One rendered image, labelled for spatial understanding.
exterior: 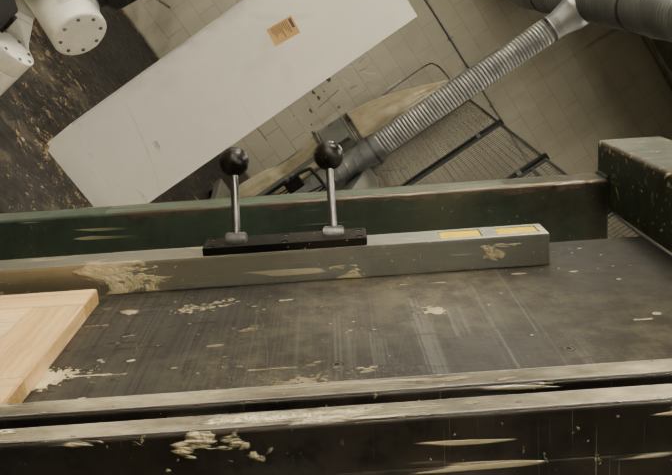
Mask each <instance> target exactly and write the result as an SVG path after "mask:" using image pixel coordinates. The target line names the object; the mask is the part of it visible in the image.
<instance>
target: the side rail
mask: <svg viewBox="0 0 672 475"><path fill-rule="evenodd" d="M606 183H608V180H607V179H604V178H603V177H601V176H599V175H598V174H596V173H586V174H571V175H557V176H542V177H527V178H513V179H498V180H483V181H469V182H454V183H440V184H425V185H410V186H396V187H381V188H366V189H352V190H337V191H335V199H336V214H337V225H342V227H344V229H354V228H365V230H366V235H379V234H393V233H408V232H422V231H437V230H452V229H466V228H481V227H496V226H510V225H525V224H540V225H541V226H542V227H543V228H544V229H545V230H546V231H547V232H548V233H549V243H550V242H565V241H580V240H594V239H608V207H606ZM239 206H240V232H245V233H247V236H252V235H267V234H281V233H296V232H311V231H323V228H324V226H329V215H328V200H327V191H322V192H308V193H293V194H279V195H264V196H249V197H239ZM227 233H232V206H231V198H220V199H205V200H191V201H176V202H161V203H147V204H132V205H118V206H103V207H88V208H74V209H59V210H44V211H30V212H15V213H0V260H13V259H27V258H42V257H57V256H71V255H86V254H100V253H114V252H127V251H141V250H156V249H174V248H188V247H203V246H204V244H205V242H206V240H207V239H209V238H223V237H225V235H227Z"/></svg>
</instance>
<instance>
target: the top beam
mask: <svg viewBox="0 0 672 475"><path fill-rule="evenodd" d="M598 170H599V171H601V172H603V173H605V174H606V175H608V179H607V180H608V183H610V207H608V210H610V211H611V212H613V213H614V214H616V215H617V216H619V217H620V218H622V219H623V220H625V221H626V222H628V223H629V224H630V225H632V226H633V227H635V228H636V229H638V230H639V231H641V232H642V233H644V234H645V235H647V236H648V237H650V238H651V239H652V240H654V241H655V242H657V243H658V244H660V245H661V246H663V247H664V248H666V249H667V250H669V251H670V252H672V140H669V139H666V138H664V137H660V136H656V137H642V138H627V139H613V140H601V141H599V143H598Z"/></svg>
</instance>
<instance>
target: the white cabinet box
mask: <svg viewBox="0 0 672 475"><path fill-rule="evenodd" d="M415 17H417V15H416V13H415V11H414V10H413V8H412V7H411V5H410V4H409V2H408V0H242V1H240V2H239V3H238V4H236V5H235V6H233V7H232V8H231V9H229V10H228V11H226V12H225V13H224V14H222V15H221V16H219V17H218V18H217V19H215V20H214V21H213V22H211V23H210V24H208V25H207V26H206V27H204V28H203V29H201V30H200V31H199V32H197V33H196V34H194V35H193V36H192V37H190V38H189V39H187V40H186V41H185V42H183V43H182V44H181V45H179V46H178V47H176V48H175V49H174V50H172V51H171V52H169V53H168V54H167V55H165V56H164V57H162V58H161V59H160V60H158V61H157V62H156V63H154V64H153V65H151V66H150V67H149V68H147V69H146V70H144V71H143V72H142V73H140V74H139V75H137V76H136V77H135V78H133V79H132V80H131V81H129V82H128V83H126V84H125V85H124V86H122V87H121V88H119V89H118V90H117V91H115V92H114V93H112V94H111V95H110V96H108V97H107V98H105V99H104V100H103V101H101V102H100V103H99V104H97V105H96V106H94V107H93V108H92V109H90V110H89V111H87V112H86V113H85V114H83V115H82V116H80V117H79V118H78V119H76V120H75V121H74V122H72V123H71V124H69V126H67V127H66V128H65V129H64V130H62V131H61V132H60V133H59V134H58V135H56V136H55V137H54V138H53V139H52V140H50V141H49V142H48V143H47V144H45V146H46V147H47V149H48V152H49V153H50V154H51V155H52V157H53V158H54V159H55V160H56V162H57V163H58V164H59V165H60V166H61V168H62V169H63V170H64V171H65V173H66V174H67V175H68V176H69V177H70V179H71V180H72V181H73V182H74V183H75V185H76V186H77V187H78V188H79V190H80V191H81V192H82V193H83V194H84V196H85V197H86V198H87V199H88V201H89V202H90V203H91V204H92V205H93V207H103V206H118V205H132V204H147V203H149V202H151V201H152V200H154V199H155V198H157V197H158V196H159V195H161V194H162V193H164V192H165V191H167V190H168V189H170V188H171V187H172V186H174V185H175V184H177V183H178V182H180V181H181V180H182V179H184V178H185V177H187V176H188V175H190V174H191V173H193V172H194V171H195V170H197V169H198V168H200V167H201V166H203V165H204V164H205V163H207V162H208V161H210V160H211V159H213V158H214V157H216V156H217V155H218V154H220V153H221V152H223V151H224V150H225V149H227V148H228V147H230V146H231V145H233V144H234V143H236V142H237V141H239V140H240V139H241V138H243V137H244V136H246V135H247V134H249V133H250V132H251V131H253V130H254V129H256V128H257V127H259V126H260V125H262V124H263V123H264V122H266V121H267V120H269V119H270V118H272V117H273V116H274V115H276V114H277V113H279V112H280V111H282V110H283V109H285V108H286V107H287V106H289V105H290V104H292V103H293V102H295V101H296V100H297V99H299V98H300V97H302V96H303V95H305V94H306V93H308V92H309V91H310V90H312V89H313V88H315V87H316V86H318V85H319V84H320V83H322V82H323V81H325V80H326V79H328V78H329V77H331V76H332V75H333V74H335V73H336V72H338V71H339V70H341V69H342V68H343V67H345V66H346V65H348V64H349V63H351V62H352V61H354V60H355V59H356V58H358V57H359V56H361V55H362V54H364V53H365V52H366V51H368V50H369V49H371V48H372V47H374V46H375V45H376V44H378V43H379V42H381V41H382V40H384V39H385V38H387V37H388V36H389V35H391V34H392V33H394V32H395V31H397V30H398V29H399V28H401V27H402V26H404V25H405V24H407V23H408V22H410V21H411V20H412V19H414V18H415Z"/></svg>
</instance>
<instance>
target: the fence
mask: <svg viewBox="0 0 672 475"><path fill-rule="evenodd" d="M530 226H533V227H534V228H535V229H536V230H537V231H538V232H527V233H512V234H497V233H496V231H495V230H494V229H500V228H515V227H530ZM471 230H478V232H479V233H480V234H481V236H469V237H454V238H440V236H439V235H438V233H442V232H457V231H471ZM202 248H203V247H188V248H174V249H159V250H144V251H130V252H115V253H100V254H86V255H71V256H57V257H42V258H27V259H13V260H0V295H14V294H29V293H44V292H58V291H73V290H88V289H96V290H97V294H98V295H109V294H123V293H138V292H153V291H167V290H182V289H197V288H211V287H226V286H241V285H255V284H270V283H284V282H299V281H314V280H328V279H343V278H358V277H372V276H387V275H401V274H416V273H431V272H445V271H460V270H475V269H489V268H504V267H519V266H533V265H548V264H549V263H550V254H549V233H548V232H547V231H546V230H545V229H544V228H543V227H542V226H541V225H540V224H525V225H510V226H496V227H481V228H466V229H452V230H437V231H422V232H408V233H393V234H379V235H367V245H360V246H345V247H331V248H316V249H301V250H287V251H272V252H257V253H243V254H228V255H214V256H203V251H202Z"/></svg>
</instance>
